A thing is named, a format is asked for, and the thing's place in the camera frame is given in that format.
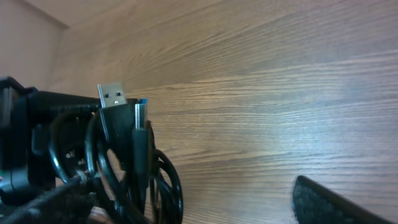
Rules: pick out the cardboard wall panel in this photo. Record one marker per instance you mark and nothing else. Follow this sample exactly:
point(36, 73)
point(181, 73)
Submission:
point(29, 43)

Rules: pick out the black usb cable blue plug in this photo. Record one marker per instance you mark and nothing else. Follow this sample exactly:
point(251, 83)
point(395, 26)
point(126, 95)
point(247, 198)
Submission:
point(153, 171)

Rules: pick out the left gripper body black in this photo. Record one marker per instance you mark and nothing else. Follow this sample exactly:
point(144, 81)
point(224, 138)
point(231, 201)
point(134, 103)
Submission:
point(26, 116)

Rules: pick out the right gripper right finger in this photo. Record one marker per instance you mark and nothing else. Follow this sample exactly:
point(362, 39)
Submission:
point(312, 203)

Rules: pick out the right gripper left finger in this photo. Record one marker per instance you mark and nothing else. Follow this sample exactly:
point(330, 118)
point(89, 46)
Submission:
point(70, 203)

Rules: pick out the black usb cable silver plug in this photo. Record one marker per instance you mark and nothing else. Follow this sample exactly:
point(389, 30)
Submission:
point(108, 151)

